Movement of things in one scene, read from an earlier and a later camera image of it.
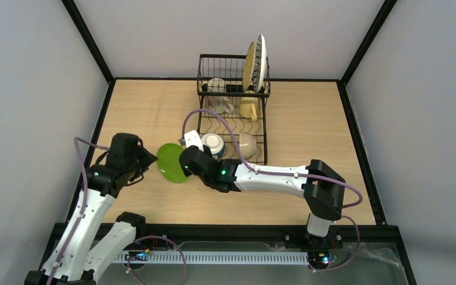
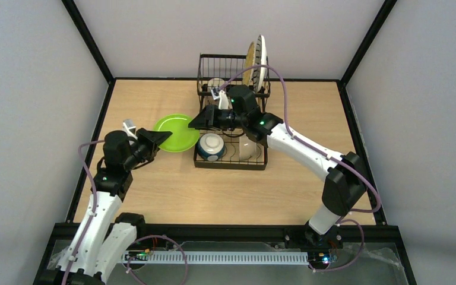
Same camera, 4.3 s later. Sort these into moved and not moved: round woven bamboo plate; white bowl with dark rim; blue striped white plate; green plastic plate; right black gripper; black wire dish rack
Moved: right black gripper; green plastic plate
Not moved: round woven bamboo plate; blue striped white plate; black wire dish rack; white bowl with dark rim
